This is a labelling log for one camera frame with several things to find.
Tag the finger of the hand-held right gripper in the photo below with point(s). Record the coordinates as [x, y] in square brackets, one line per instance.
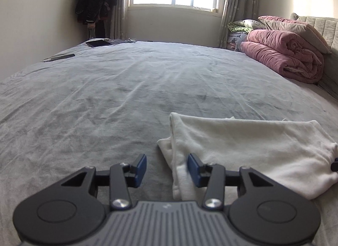
[335, 166]

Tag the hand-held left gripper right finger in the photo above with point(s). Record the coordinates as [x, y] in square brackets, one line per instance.
[192, 168]

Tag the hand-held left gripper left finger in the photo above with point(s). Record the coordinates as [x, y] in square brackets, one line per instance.
[141, 168]

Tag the white t-shirt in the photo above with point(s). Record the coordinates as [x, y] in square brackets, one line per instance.
[250, 145]

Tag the pile of mixed clothes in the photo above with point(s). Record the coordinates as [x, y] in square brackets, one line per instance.
[239, 31]

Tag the grey bed sheet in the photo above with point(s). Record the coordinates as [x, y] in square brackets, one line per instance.
[118, 90]

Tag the pink quilt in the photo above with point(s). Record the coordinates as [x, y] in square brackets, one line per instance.
[280, 53]

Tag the black tablet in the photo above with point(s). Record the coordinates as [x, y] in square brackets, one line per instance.
[98, 43]

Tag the grey padded headboard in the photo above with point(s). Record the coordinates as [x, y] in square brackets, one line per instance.
[330, 31]

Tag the pink pillow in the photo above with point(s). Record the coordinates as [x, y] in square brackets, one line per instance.
[293, 28]

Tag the grey patterned curtain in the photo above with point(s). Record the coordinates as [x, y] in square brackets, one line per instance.
[118, 10]
[237, 2]

